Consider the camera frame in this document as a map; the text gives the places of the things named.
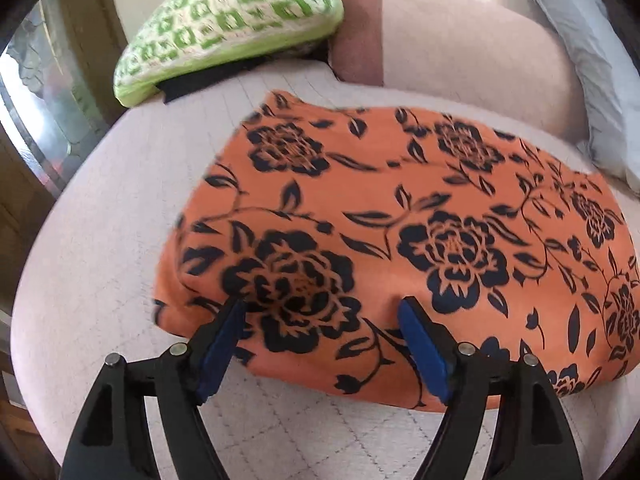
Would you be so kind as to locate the wooden door with glass panel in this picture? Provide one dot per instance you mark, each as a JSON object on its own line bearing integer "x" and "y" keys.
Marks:
{"x": 45, "y": 100}

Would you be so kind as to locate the grey-blue pillow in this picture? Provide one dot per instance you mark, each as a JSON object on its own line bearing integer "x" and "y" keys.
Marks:
{"x": 590, "y": 60}

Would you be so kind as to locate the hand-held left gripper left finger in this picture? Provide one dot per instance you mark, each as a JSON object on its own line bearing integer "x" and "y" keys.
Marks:
{"x": 220, "y": 345}

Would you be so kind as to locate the pink brown bolster cushion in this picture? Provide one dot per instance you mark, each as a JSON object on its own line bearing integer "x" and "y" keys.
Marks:
{"x": 450, "y": 50}

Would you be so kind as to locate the pink quilted sofa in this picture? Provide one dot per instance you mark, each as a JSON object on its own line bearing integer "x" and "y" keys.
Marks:
{"x": 125, "y": 185}

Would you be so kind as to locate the orange black floral blouse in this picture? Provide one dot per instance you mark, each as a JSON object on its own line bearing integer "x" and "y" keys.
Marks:
{"x": 400, "y": 185}

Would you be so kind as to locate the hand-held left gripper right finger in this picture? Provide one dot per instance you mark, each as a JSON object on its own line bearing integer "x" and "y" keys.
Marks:
{"x": 425, "y": 350}

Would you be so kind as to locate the green white patterned pillow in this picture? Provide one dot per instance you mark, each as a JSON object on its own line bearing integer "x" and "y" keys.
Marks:
{"x": 225, "y": 20}

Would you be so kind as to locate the dark cloth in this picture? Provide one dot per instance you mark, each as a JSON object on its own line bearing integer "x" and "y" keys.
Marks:
{"x": 185, "y": 87}

